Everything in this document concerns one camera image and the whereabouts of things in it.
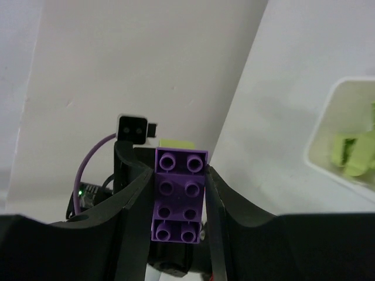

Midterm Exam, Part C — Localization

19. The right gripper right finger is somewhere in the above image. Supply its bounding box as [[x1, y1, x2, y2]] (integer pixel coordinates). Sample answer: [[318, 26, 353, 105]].
[[205, 167, 374, 280]]

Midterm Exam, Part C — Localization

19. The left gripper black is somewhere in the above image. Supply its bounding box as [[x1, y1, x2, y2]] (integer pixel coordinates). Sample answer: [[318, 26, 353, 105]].
[[66, 140, 206, 277]]

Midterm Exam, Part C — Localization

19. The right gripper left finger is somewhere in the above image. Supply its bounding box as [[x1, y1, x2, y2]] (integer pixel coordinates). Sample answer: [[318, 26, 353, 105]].
[[1, 169, 154, 280]]

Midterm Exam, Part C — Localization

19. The lime green lego brick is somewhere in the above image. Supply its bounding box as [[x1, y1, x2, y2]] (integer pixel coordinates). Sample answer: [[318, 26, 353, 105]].
[[330, 102, 375, 178]]

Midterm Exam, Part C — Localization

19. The white divided tray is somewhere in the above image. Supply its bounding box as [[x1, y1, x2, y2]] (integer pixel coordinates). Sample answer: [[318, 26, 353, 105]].
[[305, 77, 374, 202]]

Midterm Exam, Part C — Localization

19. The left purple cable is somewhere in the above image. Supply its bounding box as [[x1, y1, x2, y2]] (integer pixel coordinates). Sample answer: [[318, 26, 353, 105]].
[[72, 132, 118, 214]]

